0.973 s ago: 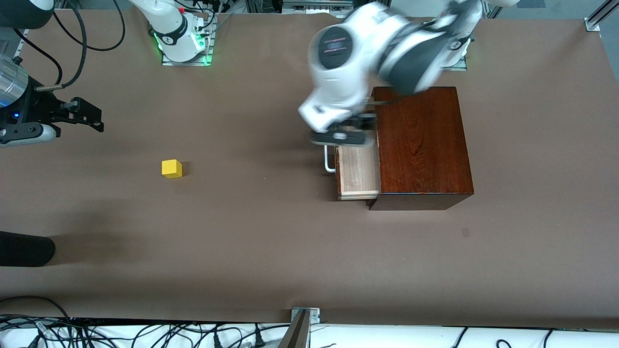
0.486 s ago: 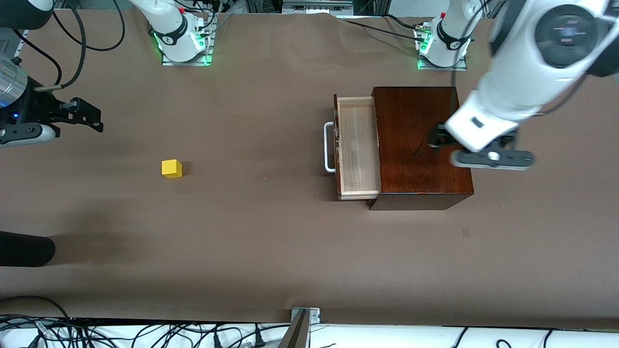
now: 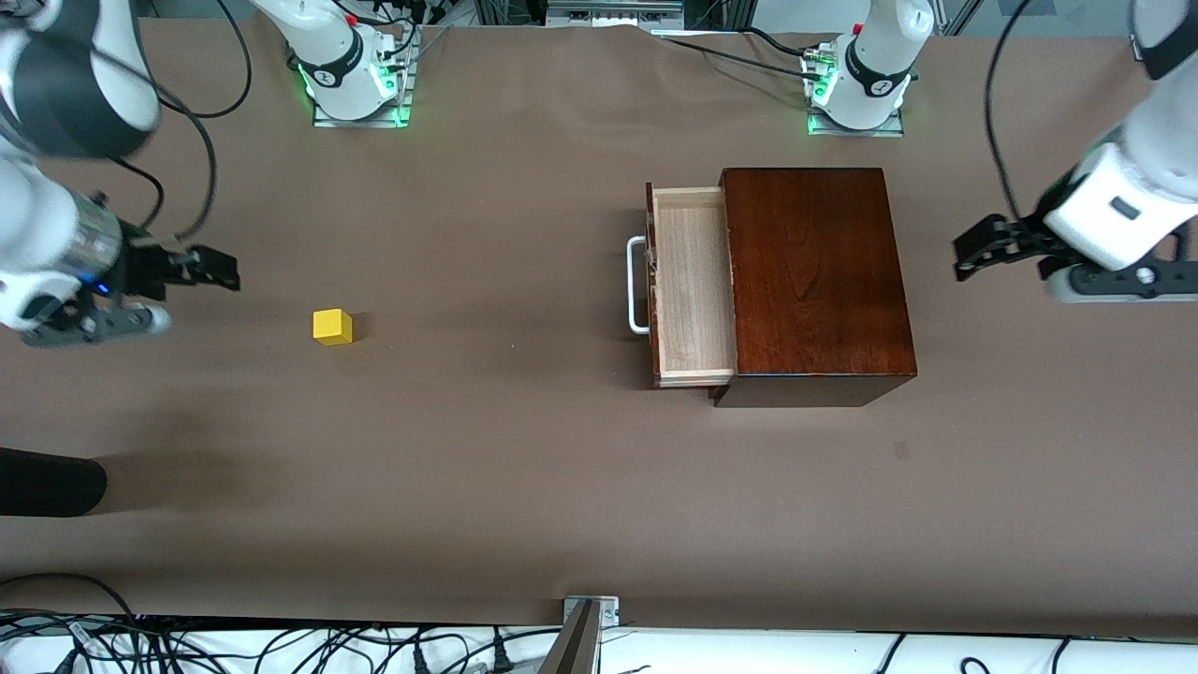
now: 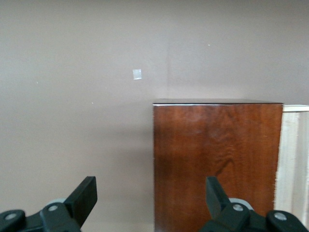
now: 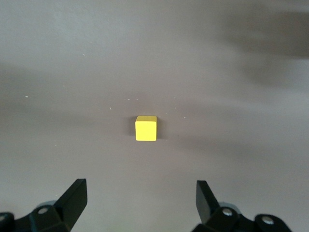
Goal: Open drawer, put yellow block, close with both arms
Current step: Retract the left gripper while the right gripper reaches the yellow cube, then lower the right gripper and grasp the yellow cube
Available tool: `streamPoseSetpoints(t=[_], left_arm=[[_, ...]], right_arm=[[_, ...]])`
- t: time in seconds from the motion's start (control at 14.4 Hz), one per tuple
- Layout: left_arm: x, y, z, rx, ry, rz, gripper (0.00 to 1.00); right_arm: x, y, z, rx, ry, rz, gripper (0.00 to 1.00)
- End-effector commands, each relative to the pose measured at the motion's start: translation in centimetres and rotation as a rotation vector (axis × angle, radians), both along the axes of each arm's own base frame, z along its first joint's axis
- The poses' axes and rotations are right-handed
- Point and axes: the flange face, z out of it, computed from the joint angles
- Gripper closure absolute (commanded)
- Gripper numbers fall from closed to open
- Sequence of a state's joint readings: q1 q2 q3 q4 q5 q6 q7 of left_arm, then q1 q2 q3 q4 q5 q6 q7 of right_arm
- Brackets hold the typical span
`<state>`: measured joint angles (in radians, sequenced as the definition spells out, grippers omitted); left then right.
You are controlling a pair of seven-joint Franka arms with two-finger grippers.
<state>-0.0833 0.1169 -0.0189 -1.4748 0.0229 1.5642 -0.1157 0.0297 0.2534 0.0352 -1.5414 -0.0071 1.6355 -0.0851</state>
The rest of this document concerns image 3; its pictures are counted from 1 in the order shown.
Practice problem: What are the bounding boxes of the tangled black cables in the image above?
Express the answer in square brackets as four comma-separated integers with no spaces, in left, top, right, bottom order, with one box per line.
[0,573,562,674]

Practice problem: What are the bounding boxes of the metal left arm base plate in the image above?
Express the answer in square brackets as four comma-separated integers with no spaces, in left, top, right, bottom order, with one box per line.
[807,47,906,139]

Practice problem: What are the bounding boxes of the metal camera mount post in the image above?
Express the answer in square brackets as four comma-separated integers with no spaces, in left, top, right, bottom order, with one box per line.
[538,594,621,674]

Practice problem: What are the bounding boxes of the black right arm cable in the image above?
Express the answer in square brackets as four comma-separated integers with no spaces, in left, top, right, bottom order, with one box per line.
[94,0,254,242]

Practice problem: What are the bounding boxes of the wooden drawer with white handle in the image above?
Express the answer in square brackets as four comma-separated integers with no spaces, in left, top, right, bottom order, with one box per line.
[625,183,740,389]

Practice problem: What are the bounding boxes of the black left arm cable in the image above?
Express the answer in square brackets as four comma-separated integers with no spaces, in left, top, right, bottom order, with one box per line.
[983,0,1035,222]

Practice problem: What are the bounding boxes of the brown paper table cover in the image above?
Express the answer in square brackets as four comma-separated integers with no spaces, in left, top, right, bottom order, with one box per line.
[0,19,1198,639]

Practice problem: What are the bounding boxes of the grey device box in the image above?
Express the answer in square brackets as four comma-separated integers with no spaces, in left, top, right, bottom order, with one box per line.
[546,0,686,27]

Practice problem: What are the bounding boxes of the thin black table cable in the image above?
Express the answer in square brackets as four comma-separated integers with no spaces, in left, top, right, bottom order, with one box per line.
[655,34,825,81]

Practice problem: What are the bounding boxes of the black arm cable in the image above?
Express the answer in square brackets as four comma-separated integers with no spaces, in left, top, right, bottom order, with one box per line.
[94,0,254,242]
[983,0,1035,222]

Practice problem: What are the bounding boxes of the black cylindrical object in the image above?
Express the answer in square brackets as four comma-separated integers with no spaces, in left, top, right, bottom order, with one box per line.
[0,447,108,518]

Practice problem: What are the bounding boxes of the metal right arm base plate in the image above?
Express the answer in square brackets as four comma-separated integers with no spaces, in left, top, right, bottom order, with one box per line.
[313,28,414,129]

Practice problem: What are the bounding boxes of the dark brown wooden cabinet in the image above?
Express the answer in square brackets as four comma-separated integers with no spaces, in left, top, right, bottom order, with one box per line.
[716,168,918,409]

